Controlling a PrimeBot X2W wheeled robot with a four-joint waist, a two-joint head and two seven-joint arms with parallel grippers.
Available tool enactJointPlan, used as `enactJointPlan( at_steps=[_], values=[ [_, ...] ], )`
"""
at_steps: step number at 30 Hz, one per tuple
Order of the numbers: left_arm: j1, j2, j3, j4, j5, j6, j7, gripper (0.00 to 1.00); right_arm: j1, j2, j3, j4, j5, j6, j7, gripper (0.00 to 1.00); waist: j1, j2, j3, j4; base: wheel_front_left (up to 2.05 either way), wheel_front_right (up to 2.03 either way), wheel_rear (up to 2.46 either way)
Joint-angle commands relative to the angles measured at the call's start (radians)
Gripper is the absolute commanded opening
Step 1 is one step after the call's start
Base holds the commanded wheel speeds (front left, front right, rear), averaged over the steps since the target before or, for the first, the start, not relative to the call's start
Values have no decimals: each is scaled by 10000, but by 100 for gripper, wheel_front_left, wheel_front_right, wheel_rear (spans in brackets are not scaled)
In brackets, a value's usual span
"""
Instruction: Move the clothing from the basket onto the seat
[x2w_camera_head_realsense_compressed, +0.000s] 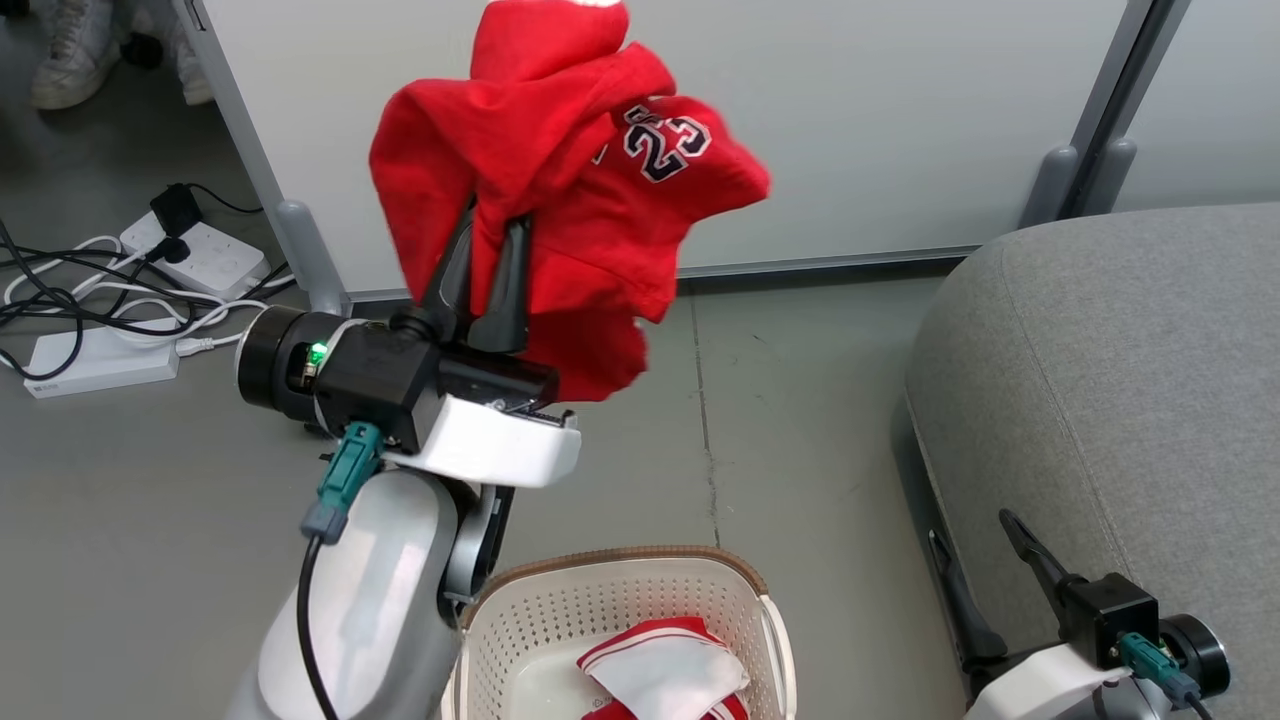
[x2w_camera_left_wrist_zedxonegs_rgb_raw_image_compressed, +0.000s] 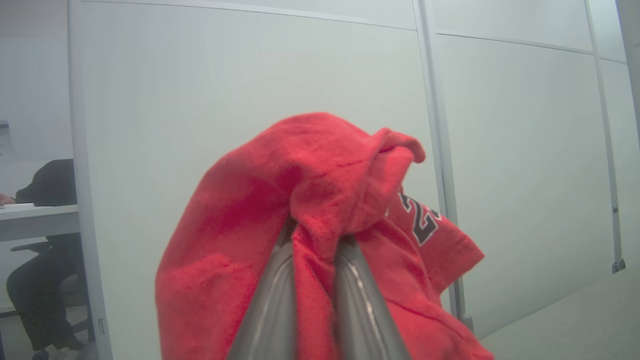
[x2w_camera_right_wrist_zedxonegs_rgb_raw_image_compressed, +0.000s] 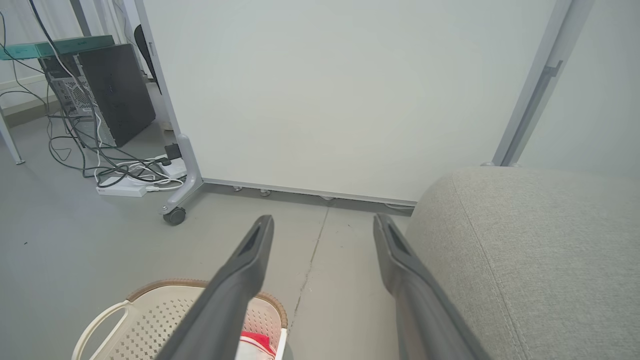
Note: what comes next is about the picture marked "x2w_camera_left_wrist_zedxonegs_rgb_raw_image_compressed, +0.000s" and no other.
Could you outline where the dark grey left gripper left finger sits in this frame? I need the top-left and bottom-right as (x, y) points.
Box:
(227, 219), (299, 360)

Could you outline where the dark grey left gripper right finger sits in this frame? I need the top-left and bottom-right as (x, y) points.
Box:
(334, 236), (412, 360)

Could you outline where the red jersey with white trim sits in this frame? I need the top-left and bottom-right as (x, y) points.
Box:
(155, 112), (496, 360)

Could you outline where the black office chair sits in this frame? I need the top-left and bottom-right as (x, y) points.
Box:
(0, 242), (96, 360)

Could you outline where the narrow white partition panel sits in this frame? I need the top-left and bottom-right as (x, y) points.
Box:
(430, 0), (623, 338)

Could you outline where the seated person in black clothes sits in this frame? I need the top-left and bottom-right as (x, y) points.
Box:
(0, 159), (87, 352)

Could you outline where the wide white partition panel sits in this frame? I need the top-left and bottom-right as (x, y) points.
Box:
(68, 0), (451, 360)

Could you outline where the white office desk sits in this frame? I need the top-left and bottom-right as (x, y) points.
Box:
(0, 202), (81, 243)

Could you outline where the grey partition post with foot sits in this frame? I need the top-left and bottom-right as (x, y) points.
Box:
(413, 0), (475, 335)

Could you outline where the grey partition post with bracket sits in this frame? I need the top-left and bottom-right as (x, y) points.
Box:
(584, 0), (627, 275)

